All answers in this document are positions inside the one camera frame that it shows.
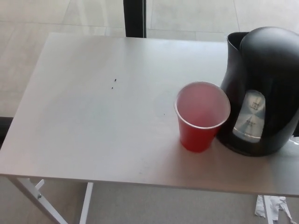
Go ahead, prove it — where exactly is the black electric kettle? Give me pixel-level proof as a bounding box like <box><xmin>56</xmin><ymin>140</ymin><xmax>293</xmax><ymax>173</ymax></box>
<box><xmin>216</xmin><ymin>27</ymin><xmax>299</xmax><ymax>157</ymax></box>

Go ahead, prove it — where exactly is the white metal table leg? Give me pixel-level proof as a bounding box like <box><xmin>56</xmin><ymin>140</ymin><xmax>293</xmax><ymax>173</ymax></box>
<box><xmin>263</xmin><ymin>195</ymin><xmax>273</xmax><ymax>224</ymax></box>
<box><xmin>7</xmin><ymin>177</ymin><xmax>63</xmax><ymax>224</ymax></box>
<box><xmin>78</xmin><ymin>182</ymin><xmax>94</xmax><ymax>224</ymax></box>

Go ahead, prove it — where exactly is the crumpled white paper scrap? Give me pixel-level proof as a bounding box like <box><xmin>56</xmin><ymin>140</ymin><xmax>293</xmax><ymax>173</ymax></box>
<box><xmin>254</xmin><ymin>195</ymin><xmax>292</xmax><ymax>224</ymax></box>

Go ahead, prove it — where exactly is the red plastic cup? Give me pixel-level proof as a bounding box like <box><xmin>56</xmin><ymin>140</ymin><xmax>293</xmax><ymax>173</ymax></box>
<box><xmin>173</xmin><ymin>81</ymin><xmax>231</xmax><ymax>154</ymax></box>

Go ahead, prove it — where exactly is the black vertical pillar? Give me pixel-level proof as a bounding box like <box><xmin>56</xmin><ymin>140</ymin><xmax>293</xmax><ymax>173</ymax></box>
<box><xmin>124</xmin><ymin>0</ymin><xmax>148</xmax><ymax>38</ymax></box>

